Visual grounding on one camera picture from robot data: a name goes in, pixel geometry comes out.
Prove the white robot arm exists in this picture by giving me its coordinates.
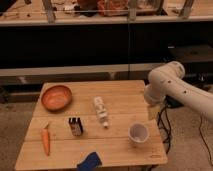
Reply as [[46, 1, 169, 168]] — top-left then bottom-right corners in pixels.
[[144, 61, 213, 123]]

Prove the white paper cup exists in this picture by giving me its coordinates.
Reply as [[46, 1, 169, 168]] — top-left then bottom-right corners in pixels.
[[128, 123, 149, 147]]

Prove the white plastic bottle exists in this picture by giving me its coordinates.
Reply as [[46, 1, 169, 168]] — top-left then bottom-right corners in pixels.
[[93, 96, 109, 128]]

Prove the black box on shelf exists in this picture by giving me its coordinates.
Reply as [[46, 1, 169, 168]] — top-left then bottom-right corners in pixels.
[[170, 45, 213, 73]]

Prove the blue cloth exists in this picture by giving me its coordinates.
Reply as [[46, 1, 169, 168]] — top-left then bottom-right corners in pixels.
[[77, 152, 102, 171]]

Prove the orange wooden bowl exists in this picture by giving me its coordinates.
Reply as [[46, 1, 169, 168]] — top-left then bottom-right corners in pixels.
[[41, 85, 72, 111]]

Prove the orange carrot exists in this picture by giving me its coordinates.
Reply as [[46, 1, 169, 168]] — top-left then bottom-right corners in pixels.
[[41, 125, 50, 156]]

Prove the red object on shelf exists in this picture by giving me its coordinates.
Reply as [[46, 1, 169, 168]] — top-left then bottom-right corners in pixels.
[[97, 0, 128, 16]]

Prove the black cable bundle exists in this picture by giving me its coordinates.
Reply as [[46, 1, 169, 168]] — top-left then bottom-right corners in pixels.
[[156, 104, 174, 154]]

